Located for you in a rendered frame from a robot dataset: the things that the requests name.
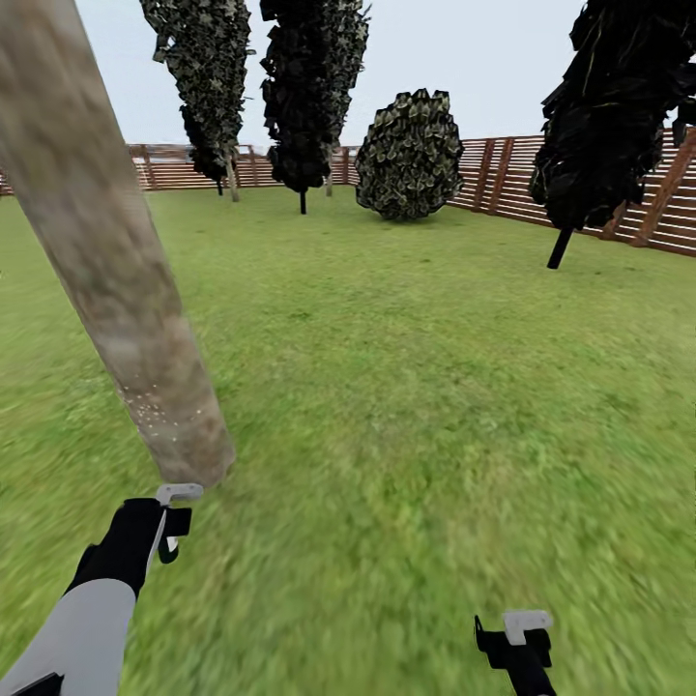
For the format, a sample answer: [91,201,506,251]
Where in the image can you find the pesticide atomizer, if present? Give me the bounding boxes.
[157,536,179,564]

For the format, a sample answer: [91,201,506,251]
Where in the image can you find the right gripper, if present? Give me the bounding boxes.
[475,617,551,673]

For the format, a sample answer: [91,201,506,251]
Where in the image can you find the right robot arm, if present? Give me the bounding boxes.
[475,609,558,696]

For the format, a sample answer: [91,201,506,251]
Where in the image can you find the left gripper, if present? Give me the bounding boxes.
[160,507,193,539]

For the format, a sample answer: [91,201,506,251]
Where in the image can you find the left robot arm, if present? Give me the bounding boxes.
[0,483,205,696]

